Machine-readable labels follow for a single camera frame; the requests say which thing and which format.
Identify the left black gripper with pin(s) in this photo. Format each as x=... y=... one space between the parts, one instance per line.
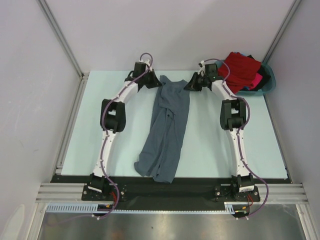
x=155 y=82

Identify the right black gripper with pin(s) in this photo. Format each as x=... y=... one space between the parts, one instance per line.
x=192 y=85

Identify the grey-blue t shirt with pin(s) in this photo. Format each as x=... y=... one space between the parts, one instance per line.
x=160 y=155

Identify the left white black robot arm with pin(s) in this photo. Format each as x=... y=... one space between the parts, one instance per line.
x=113 y=119

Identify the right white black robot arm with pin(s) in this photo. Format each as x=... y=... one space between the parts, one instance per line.
x=233 y=118

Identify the red t shirt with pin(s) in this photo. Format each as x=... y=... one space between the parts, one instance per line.
x=239 y=71

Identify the pink t shirt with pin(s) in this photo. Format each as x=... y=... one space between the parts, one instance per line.
x=257 y=79

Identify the black t shirt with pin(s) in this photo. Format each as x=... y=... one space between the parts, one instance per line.
x=266 y=83

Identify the teal plastic basket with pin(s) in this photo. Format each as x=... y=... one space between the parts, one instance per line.
x=248 y=93

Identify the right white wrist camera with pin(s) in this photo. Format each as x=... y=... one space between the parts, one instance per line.
x=202 y=68

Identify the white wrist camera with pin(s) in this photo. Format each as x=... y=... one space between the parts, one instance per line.
x=147 y=61
x=202 y=68

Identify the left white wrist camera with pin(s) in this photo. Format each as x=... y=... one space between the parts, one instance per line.
x=147 y=61

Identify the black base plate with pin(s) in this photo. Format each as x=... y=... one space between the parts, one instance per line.
x=145 y=194

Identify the left aluminium frame post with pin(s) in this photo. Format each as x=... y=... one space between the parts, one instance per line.
x=57 y=31

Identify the aluminium frame post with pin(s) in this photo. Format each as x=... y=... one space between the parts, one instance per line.
x=57 y=31
x=282 y=29

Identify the right aluminium frame post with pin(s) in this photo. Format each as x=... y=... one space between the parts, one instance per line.
x=282 y=29

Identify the grey slotted cable duct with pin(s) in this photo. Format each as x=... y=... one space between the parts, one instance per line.
x=95 y=208

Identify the aluminium front rail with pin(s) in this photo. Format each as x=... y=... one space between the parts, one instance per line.
x=73 y=193

